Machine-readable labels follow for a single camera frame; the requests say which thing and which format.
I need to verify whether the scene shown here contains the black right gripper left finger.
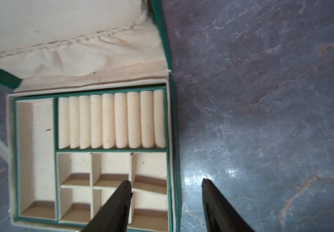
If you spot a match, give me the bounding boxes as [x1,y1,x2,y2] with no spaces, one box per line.
[82,180,133,232]

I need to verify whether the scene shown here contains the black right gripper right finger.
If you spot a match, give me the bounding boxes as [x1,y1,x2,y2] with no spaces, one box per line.
[202,179,254,232]

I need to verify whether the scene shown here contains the green jewelry box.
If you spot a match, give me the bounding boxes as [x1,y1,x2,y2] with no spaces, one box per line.
[0,1,182,232]

